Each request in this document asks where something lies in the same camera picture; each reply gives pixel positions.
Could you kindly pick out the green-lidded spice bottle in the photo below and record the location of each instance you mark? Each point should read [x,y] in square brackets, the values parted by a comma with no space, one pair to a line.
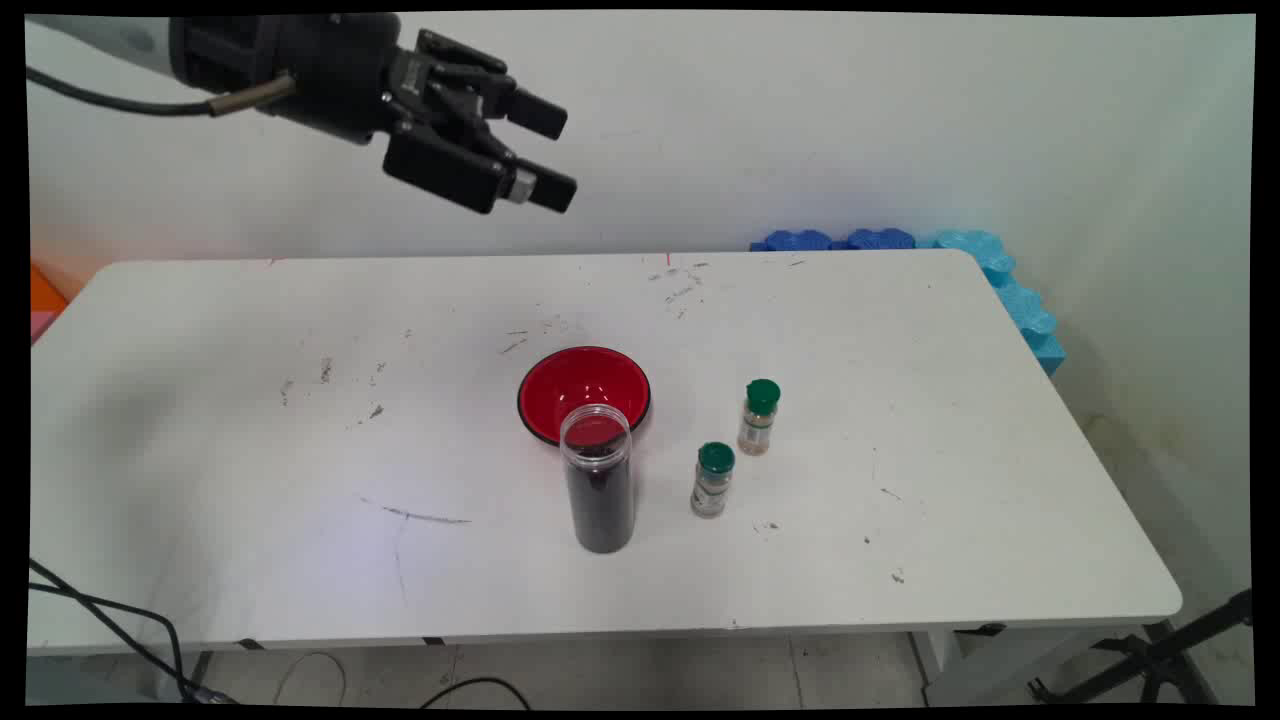
[757,425]
[711,485]

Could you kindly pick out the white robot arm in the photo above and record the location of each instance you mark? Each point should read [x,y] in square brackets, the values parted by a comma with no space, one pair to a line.
[100,35]

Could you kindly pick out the light blue foam mat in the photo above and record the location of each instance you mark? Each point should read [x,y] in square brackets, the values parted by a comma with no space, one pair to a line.
[1025,315]

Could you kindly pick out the black tripod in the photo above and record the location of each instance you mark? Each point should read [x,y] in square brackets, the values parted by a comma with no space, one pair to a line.
[1160,655]

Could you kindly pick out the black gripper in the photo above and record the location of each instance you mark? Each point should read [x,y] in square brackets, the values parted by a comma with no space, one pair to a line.
[300,70]

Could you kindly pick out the dark blue foam mat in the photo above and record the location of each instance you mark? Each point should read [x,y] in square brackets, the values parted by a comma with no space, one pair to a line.
[795,241]
[880,239]

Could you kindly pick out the red bowl with black rim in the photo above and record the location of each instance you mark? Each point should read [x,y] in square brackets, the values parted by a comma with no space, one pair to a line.
[580,380]

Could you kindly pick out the pink foam mat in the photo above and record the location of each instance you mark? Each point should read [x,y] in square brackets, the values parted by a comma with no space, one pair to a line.
[40,325]

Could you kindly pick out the white table leg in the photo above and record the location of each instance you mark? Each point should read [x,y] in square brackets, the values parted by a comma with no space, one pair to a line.
[990,665]

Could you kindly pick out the clear plastic jar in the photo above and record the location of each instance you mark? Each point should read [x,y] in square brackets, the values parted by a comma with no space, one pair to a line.
[600,500]

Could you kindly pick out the orange foam mat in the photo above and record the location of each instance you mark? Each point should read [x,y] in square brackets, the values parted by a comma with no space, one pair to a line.
[42,290]

